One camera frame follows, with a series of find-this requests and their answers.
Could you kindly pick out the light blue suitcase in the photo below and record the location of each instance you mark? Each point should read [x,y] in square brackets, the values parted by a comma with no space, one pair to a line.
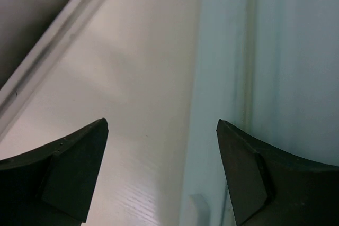
[270,67]

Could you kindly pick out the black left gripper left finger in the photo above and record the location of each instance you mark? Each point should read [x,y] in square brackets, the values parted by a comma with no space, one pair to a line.
[54,183]

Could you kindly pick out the aluminium table frame rail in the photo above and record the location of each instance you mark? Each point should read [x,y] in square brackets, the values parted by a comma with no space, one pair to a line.
[34,35]

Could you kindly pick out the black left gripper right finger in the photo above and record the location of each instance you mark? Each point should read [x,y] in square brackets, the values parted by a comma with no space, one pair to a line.
[268,186]

